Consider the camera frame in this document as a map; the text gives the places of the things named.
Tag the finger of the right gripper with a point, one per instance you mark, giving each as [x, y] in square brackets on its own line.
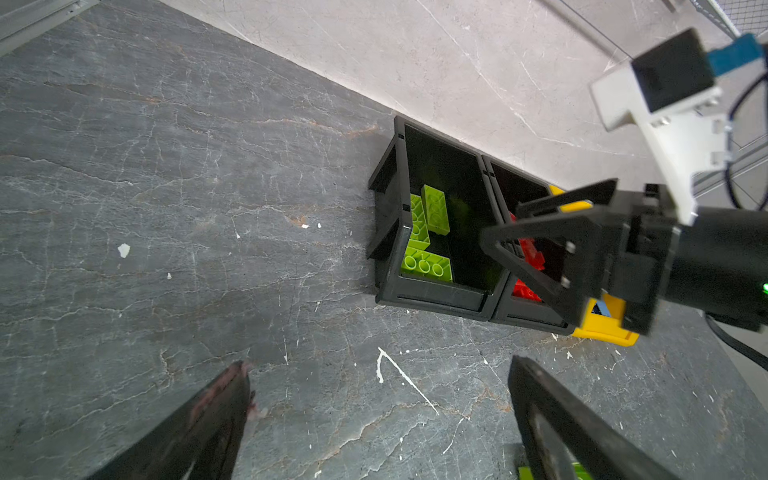
[599, 193]
[497, 243]

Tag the red arch lego piece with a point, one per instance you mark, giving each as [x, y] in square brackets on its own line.
[536, 259]

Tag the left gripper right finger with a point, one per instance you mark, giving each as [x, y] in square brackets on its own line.
[558, 431]

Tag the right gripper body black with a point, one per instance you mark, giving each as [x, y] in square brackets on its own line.
[643, 238]

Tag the green lego brick front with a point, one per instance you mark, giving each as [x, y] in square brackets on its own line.
[426, 264]

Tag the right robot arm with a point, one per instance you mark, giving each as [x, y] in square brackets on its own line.
[577, 246]

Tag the yellow plastic bin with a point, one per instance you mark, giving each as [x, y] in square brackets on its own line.
[602, 322]

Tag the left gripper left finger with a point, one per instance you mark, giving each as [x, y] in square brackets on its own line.
[199, 440]

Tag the black divided tray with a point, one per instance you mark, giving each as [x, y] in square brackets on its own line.
[479, 192]

